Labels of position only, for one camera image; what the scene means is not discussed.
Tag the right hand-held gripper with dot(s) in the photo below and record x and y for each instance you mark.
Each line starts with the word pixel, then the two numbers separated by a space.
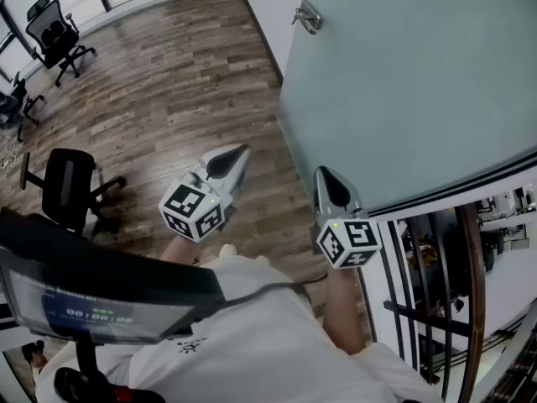
pixel 348 242

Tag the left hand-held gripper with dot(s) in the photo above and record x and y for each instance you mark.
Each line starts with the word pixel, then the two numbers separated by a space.
pixel 191 210

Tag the frosted glass door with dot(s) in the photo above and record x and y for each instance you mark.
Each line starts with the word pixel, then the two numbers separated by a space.
pixel 411 90

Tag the person's left forearm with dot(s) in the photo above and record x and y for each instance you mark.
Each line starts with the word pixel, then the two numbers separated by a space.
pixel 178 250

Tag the person's right forearm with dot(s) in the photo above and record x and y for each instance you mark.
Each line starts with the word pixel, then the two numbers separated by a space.
pixel 346 313

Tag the person's left white shoe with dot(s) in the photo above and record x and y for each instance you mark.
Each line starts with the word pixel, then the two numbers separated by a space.
pixel 228 252

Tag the black padded office chair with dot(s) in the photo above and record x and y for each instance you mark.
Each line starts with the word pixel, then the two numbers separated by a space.
pixel 65 187

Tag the black railing with wooden handrail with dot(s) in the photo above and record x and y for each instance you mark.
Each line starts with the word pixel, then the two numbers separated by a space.
pixel 476 292

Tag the black chest-mounted screen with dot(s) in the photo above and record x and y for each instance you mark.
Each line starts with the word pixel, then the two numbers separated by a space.
pixel 105 284

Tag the person's white shirt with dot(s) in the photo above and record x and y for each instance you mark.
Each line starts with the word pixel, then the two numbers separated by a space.
pixel 260 351

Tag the black mesh chair with headrest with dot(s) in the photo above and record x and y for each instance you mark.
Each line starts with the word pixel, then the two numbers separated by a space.
pixel 56 36

